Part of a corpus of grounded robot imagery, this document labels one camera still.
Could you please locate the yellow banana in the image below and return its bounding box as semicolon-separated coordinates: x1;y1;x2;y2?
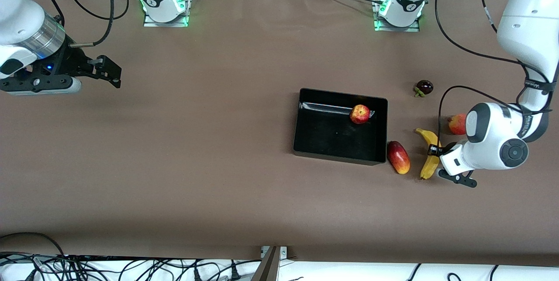
414;128;442;181

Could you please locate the red yellow streaked apple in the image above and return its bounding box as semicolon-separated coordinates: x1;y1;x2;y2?
349;104;371;125

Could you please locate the black rectangular plastic box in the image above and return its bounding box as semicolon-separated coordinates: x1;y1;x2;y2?
293;87;389;167

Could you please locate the plain red apple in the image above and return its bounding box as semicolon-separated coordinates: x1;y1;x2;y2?
447;113;468;136

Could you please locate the red yellow mango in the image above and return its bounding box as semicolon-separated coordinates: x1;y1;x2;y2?
386;140;411;175

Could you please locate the dark purple mangosteen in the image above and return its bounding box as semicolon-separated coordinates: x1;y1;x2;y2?
414;79;435;98

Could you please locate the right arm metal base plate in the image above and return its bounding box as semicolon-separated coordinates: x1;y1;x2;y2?
143;0;190;28

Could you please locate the black cable with metal plug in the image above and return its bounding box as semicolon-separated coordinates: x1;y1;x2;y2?
69;0;115;49

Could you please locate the long black left arm cable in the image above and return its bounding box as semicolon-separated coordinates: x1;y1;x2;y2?
434;0;552;142

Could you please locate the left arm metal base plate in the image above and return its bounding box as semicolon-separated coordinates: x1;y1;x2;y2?
373;0;421;33

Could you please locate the black arching floor cable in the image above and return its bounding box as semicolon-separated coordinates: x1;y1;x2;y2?
0;231;67;259

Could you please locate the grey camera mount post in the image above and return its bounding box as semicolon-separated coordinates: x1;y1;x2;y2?
251;246;289;281

